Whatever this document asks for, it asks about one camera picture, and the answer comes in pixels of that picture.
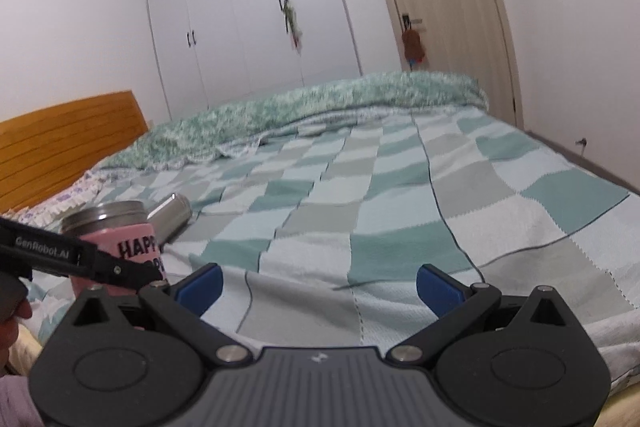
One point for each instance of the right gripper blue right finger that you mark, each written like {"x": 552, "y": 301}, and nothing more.
{"x": 442, "y": 293}

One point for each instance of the green hanging wardrobe decoration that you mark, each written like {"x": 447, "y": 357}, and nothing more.
{"x": 291, "y": 26}

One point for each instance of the purple floral pillow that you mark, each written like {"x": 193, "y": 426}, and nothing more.
{"x": 42, "y": 215}

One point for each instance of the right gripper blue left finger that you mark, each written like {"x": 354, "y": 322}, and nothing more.
{"x": 193, "y": 295}

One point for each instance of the green checkered bed blanket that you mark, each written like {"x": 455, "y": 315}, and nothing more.
{"x": 320, "y": 233}

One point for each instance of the person's left hand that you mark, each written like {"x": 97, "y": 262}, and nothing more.
{"x": 19, "y": 348}

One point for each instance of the stainless steel cylindrical cup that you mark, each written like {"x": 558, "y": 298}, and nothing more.
{"x": 169, "y": 217}

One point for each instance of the white wardrobe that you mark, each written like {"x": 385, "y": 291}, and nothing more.
{"x": 211, "y": 52}

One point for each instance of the red-brown ornament on door handle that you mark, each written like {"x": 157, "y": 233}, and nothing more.
{"x": 414, "y": 51}

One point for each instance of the green floral quilt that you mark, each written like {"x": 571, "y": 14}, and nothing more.
{"x": 236, "y": 129}

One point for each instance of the orange wooden headboard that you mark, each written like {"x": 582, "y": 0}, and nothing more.
{"x": 46, "y": 151}

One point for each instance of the pink steel tumbler cup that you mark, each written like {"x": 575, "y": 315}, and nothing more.
{"x": 121, "y": 229}

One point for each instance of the black door handle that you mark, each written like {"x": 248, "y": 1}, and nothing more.
{"x": 409, "y": 23}

